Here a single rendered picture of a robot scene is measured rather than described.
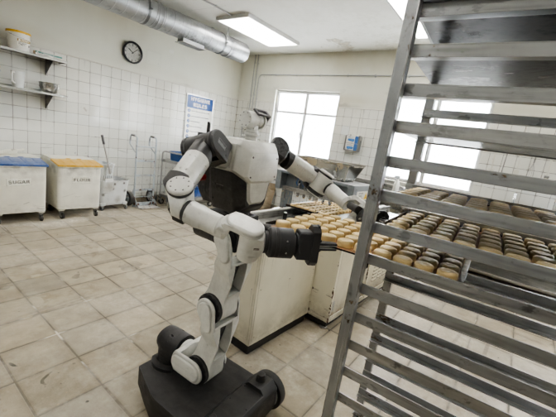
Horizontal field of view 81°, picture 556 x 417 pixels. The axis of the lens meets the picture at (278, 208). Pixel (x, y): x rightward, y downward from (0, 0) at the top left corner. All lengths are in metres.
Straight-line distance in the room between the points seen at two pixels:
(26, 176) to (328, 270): 3.67
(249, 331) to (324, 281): 0.73
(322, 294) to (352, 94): 4.00
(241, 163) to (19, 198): 3.87
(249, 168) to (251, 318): 1.20
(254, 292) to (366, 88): 4.40
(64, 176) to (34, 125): 0.87
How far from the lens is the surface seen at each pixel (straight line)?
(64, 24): 5.67
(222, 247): 1.41
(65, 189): 5.01
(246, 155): 1.26
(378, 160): 0.88
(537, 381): 1.47
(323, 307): 2.70
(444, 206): 0.89
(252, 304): 2.17
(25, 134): 5.45
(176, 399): 1.85
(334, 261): 2.54
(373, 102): 5.75
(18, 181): 4.82
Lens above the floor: 1.43
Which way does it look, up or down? 12 degrees down
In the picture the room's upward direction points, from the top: 9 degrees clockwise
